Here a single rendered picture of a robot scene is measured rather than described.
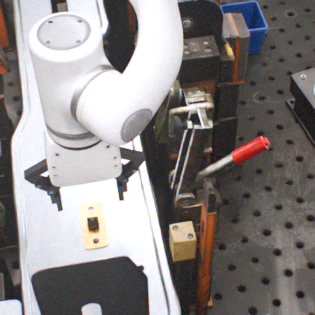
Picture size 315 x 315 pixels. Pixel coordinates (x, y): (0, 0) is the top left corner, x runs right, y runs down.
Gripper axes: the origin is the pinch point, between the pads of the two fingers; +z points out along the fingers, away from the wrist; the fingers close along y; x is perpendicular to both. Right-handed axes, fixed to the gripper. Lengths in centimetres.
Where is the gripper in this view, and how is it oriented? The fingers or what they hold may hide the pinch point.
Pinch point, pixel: (89, 194)
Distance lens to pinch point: 105.4
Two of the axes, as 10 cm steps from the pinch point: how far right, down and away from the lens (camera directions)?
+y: -9.8, 1.6, -1.1
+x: 1.9, 7.7, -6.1
